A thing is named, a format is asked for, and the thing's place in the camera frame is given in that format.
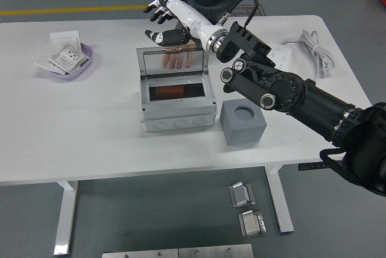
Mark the white power strip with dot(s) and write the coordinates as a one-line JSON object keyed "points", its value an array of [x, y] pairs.
{"points": [[282, 56]]}

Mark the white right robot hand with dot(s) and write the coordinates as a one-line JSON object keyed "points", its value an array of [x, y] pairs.
{"points": [[190, 18]]}

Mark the person's hand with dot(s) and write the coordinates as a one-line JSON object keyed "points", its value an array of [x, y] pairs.
{"points": [[176, 59]]}

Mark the silver metal floor box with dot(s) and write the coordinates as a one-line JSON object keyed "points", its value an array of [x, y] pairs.
{"points": [[241, 194], [251, 225]]}

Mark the white flat plate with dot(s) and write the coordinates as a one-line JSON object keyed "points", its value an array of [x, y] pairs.
{"points": [[45, 65]]}

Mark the white table leg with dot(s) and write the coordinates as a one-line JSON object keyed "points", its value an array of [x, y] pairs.
{"points": [[64, 225], [282, 206]]}

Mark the black table control panel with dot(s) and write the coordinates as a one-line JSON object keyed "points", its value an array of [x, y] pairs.
{"points": [[310, 166]]}

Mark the white switch plate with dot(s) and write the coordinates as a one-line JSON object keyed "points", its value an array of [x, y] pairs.
{"points": [[64, 38]]}

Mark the brown floor sign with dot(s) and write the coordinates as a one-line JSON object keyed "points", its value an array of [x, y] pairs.
{"points": [[260, 11]]}

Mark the white wall socket panel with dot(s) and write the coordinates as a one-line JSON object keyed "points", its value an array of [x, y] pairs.
{"points": [[67, 56]]}

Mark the grey metal base plate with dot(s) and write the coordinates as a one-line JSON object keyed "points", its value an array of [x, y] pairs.
{"points": [[215, 252], [138, 253]]}

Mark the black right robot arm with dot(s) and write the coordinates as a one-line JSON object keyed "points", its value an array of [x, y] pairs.
{"points": [[301, 95]]}

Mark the grey electrical box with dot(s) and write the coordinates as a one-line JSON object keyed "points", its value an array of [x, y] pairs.
{"points": [[178, 113]]}

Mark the grey cube with round hole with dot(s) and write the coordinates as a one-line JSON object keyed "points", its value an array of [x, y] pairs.
{"points": [[241, 134]]}

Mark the orange cylinder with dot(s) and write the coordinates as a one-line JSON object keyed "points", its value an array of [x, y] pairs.
{"points": [[169, 92]]}

